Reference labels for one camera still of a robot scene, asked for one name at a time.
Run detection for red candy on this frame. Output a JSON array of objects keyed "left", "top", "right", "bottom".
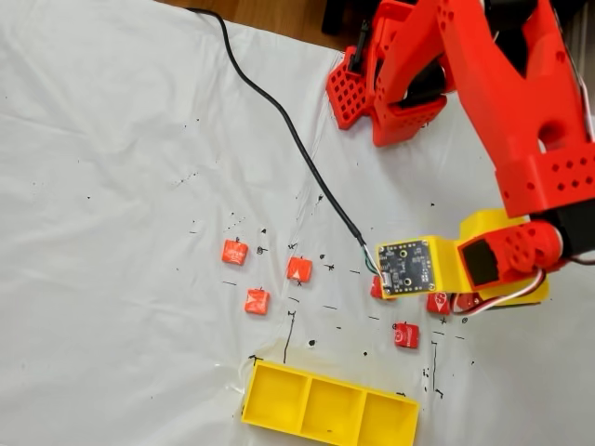
[
  {"left": 244, "top": 287, "right": 271, "bottom": 318},
  {"left": 219, "top": 239, "right": 249, "bottom": 267},
  {"left": 369, "top": 274, "right": 399, "bottom": 302},
  {"left": 426, "top": 290, "right": 452, "bottom": 316},
  {"left": 286, "top": 256, "right": 313, "bottom": 282},
  {"left": 392, "top": 322, "right": 420, "bottom": 349}
]

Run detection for yellow three-compartment box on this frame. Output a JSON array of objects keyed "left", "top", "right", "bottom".
[{"left": 240, "top": 360, "right": 422, "bottom": 446}]

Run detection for black table clamp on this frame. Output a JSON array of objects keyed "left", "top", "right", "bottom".
[{"left": 349, "top": 19, "right": 373, "bottom": 75}]

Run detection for white plastic table cover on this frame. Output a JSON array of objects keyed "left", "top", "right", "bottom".
[{"left": 0, "top": 0, "right": 595, "bottom": 446}]

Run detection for red white black servo wire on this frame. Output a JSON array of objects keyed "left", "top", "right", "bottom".
[{"left": 453, "top": 267, "right": 566, "bottom": 320}]

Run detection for camera board in yellow mount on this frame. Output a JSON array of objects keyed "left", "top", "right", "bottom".
[{"left": 375, "top": 235, "right": 461, "bottom": 299}]

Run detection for black camera cable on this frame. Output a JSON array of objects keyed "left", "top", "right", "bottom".
[{"left": 188, "top": 7, "right": 387, "bottom": 284}]

